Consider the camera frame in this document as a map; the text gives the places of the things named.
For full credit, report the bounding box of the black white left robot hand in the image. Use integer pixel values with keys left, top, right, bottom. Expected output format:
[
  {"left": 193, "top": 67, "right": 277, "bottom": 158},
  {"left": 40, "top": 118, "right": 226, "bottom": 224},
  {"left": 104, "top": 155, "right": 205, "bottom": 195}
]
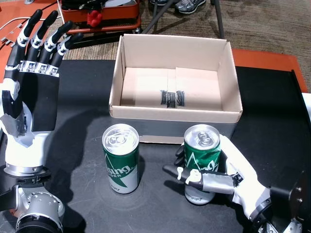
[{"left": 0, "top": 9, "right": 85, "bottom": 168}]

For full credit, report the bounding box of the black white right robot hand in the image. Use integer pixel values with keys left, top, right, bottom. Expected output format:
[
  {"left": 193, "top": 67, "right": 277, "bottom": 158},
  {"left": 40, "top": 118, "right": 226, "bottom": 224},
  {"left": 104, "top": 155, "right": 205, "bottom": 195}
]
[{"left": 162, "top": 134, "right": 272, "bottom": 220}]

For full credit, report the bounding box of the dented green soda can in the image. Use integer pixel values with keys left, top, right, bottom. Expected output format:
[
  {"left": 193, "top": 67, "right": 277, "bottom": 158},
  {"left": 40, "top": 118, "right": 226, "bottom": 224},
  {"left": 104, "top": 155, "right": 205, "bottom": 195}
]
[{"left": 183, "top": 124, "right": 221, "bottom": 204}]

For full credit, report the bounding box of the smooth green soda can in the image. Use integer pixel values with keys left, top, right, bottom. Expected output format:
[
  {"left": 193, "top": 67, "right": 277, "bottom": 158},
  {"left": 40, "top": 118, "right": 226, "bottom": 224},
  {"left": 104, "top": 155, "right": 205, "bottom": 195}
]
[{"left": 102, "top": 123, "right": 140, "bottom": 194}]

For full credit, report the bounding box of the open cardboard box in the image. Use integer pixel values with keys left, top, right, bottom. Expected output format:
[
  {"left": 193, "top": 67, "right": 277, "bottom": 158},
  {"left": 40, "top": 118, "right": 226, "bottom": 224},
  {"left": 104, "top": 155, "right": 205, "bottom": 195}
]
[{"left": 108, "top": 33, "right": 243, "bottom": 144}]

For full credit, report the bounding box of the black metal bar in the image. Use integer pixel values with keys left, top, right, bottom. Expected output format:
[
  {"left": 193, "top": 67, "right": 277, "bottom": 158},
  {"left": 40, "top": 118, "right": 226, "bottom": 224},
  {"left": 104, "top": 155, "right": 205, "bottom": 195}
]
[{"left": 65, "top": 28, "right": 138, "bottom": 48}]

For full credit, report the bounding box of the orange floor mat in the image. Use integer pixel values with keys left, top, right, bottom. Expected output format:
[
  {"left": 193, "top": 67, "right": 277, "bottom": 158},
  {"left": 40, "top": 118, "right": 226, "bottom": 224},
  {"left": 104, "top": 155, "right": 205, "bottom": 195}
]
[
  {"left": 0, "top": 0, "right": 63, "bottom": 81},
  {"left": 232, "top": 49, "right": 308, "bottom": 93}
]

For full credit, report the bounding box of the red rubber toy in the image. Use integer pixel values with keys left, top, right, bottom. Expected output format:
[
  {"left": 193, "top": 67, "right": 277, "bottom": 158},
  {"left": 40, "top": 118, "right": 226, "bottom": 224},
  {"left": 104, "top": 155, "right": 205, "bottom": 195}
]
[{"left": 87, "top": 10, "right": 103, "bottom": 27}]

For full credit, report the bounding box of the large black tray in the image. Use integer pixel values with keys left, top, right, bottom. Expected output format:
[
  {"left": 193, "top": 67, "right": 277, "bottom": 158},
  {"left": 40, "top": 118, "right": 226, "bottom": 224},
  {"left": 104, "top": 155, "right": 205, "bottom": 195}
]
[{"left": 0, "top": 59, "right": 311, "bottom": 233}]

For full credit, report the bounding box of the orange tool cart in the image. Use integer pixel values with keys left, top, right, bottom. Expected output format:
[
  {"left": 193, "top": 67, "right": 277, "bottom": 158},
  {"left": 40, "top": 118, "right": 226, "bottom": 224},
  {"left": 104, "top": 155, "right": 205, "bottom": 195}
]
[{"left": 59, "top": 0, "right": 142, "bottom": 34}]

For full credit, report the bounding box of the grey metal chair leg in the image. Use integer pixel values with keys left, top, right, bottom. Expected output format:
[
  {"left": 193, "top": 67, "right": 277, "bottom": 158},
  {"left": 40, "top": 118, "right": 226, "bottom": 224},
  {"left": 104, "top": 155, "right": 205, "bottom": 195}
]
[
  {"left": 141, "top": 0, "right": 178, "bottom": 34},
  {"left": 210, "top": 0, "right": 225, "bottom": 39}
]

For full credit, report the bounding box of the clear acrylic bracket plate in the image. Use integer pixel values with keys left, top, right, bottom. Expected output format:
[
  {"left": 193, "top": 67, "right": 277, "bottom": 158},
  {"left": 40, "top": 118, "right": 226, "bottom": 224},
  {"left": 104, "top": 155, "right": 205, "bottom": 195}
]
[{"left": 0, "top": 23, "right": 26, "bottom": 46}]

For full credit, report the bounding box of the white cable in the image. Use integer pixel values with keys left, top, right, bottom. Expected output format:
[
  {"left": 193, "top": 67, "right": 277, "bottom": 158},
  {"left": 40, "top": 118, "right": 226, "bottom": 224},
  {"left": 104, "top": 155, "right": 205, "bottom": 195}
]
[{"left": 0, "top": 0, "right": 65, "bottom": 31}]

